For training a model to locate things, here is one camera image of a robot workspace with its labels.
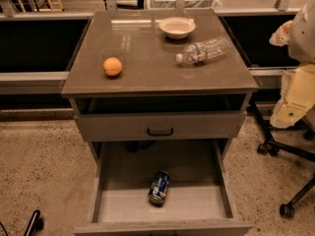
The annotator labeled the black office chair base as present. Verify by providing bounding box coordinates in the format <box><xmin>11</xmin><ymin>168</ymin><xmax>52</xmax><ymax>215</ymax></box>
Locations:
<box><xmin>249</xmin><ymin>100</ymin><xmax>315</xmax><ymax>218</ymax></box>

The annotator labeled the open grey middle drawer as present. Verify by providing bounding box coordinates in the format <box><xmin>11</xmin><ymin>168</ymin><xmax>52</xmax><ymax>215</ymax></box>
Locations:
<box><xmin>74</xmin><ymin>140</ymin><xmax>252</xmax><ymax>236</ymax></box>

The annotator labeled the blue pepsi can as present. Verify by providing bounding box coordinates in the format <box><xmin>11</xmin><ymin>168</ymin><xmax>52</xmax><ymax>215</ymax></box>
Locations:
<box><xmin>148</xmin><ymin>171</ymin><xmax>170</xmax><ymax>206</ymax></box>

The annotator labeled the black chair leg bottom left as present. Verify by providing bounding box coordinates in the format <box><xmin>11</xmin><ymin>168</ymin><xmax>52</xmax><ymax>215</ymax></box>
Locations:
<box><xmin>24</xmin><ymin>209</ymin><xmax>44</xmax><ymax>236</ymax></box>

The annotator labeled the white paper bowl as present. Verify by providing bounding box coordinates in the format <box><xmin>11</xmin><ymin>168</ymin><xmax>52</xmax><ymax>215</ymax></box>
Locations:
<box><xmin>158</xmin><ymin>17</ymin><xmax>196</xmax><ymax>39</ymax></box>

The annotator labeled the wire mesh basket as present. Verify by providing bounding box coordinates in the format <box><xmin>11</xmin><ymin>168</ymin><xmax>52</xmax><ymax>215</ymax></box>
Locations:
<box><xmin>144</xmin><ymin>0</ymin><xmax>222</xmax><ymax>10</ymax></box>

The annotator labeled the clear plastic water bottle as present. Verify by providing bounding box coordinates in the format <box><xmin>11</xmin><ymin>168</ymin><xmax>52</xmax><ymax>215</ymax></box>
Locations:
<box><xmin>175</xmin><ymin>36</ymin><xmax>229</xmax><ymax>64</ymax></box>

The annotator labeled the orange fruit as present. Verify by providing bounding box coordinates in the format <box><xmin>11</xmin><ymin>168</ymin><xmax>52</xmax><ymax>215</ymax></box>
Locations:
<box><xmin>103</xmin><ymin>57</ymin><xmax>122</xmax><ymax>77</ymax></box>

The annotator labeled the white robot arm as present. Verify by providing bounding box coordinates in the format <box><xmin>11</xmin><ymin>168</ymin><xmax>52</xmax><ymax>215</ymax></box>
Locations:
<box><xmin>269</xmin><ymin>0</ymin><xmax>315</xmax><ymax>129</ymax></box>

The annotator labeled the grey drawer cabinet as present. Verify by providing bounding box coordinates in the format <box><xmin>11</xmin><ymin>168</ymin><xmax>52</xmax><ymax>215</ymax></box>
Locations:
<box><xmin>60</xmin><ymin>9</ymin><xmax>260</xmax><ymax>236</ymax></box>

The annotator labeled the closed grey top drawer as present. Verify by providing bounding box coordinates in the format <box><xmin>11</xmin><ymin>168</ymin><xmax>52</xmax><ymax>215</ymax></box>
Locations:
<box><xmin>75</xmin><ymin>111</ymin><xmax>246</xmax><ymax>142</ymax></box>

